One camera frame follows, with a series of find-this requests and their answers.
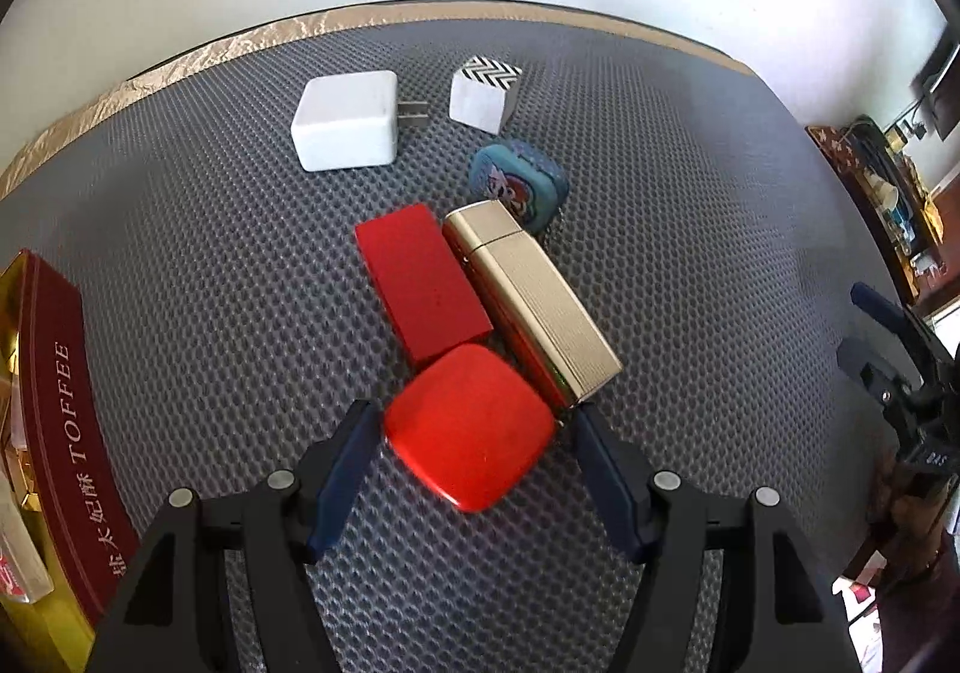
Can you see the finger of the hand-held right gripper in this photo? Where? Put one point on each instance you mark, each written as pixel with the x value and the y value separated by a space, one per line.
pixel 874 305
pixel 862 361

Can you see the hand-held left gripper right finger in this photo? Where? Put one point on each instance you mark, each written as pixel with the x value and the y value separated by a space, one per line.
pixel 607 485

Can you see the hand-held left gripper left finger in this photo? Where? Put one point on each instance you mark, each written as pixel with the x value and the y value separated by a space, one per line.
pixel 341 478

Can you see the red rounded square case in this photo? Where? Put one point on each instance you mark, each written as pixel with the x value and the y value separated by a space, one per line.
pixel 469 425

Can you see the red tin box gold interior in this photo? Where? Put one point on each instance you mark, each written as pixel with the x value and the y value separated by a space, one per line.
pixel 67 418

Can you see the clear floss pick box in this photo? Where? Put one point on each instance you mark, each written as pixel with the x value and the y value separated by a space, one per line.
pixel 19 553

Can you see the person's right hand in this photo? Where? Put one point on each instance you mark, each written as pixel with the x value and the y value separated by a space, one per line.
pixel 904 523

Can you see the cluttered side table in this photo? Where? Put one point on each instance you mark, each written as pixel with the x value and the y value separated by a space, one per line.
pixel 885 200

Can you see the gold rectangular case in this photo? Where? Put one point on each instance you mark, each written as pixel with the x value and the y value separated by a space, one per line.
pixel 532 305

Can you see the red rectangular box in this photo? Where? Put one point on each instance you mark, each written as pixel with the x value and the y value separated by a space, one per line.
pixel 420 283

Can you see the black monitor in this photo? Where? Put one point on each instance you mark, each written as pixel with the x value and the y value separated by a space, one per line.
pixel 941 91

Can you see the blue round cartoon tin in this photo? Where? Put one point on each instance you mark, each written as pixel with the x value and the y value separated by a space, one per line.
pixel 517 189

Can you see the white charger adapter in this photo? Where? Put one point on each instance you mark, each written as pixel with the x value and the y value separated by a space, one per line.
pixel 345 125

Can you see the white cube chevron top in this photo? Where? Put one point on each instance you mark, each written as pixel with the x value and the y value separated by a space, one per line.
pixel 476 103

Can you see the gold tablecloth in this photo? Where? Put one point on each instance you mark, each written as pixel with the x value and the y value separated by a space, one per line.
pixel 187 61

